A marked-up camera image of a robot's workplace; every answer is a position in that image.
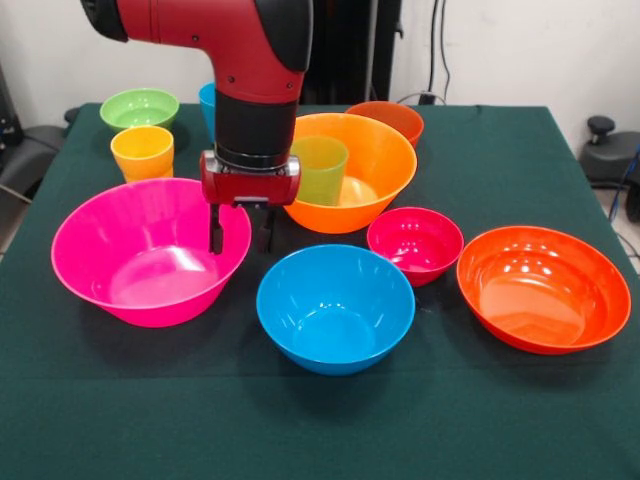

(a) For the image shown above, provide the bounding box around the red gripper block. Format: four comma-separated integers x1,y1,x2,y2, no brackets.
199,151,302,256

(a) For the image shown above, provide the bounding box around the green cup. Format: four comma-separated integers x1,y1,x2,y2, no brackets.
290,136,350,207

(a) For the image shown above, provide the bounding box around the large magenta bowl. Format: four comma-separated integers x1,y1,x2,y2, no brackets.
50,177,253,329

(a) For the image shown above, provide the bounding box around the blue bowl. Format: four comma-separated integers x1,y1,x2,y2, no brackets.
255,243,416,377

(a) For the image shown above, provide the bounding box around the large orange bowl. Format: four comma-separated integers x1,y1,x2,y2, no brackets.
282,112,419,235

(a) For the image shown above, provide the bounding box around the small red-orange bowl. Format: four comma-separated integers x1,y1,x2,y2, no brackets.
344,100,425,150

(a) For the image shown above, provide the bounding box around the yellow cup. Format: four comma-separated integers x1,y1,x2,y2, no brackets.
110,125,176,171
123,167,175,184

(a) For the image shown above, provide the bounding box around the blue cup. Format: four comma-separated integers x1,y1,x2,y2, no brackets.
198,82,218,144

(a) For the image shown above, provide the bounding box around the green bowl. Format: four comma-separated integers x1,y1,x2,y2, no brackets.
98,87,181,134

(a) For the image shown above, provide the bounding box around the small crimson bowl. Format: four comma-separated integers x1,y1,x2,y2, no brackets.
366,206,465,288

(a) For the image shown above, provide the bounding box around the dark green tablecloth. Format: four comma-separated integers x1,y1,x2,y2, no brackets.
0,102,640,480

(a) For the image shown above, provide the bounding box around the wide red-orange bowl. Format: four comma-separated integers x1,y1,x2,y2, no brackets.
456,225,632,356

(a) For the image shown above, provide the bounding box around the grey pedestal foot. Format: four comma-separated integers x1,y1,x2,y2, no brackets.
578,115,640,187
0,124,69,201

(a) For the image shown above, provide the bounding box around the blue cable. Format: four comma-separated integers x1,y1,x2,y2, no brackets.
606,144,640,224

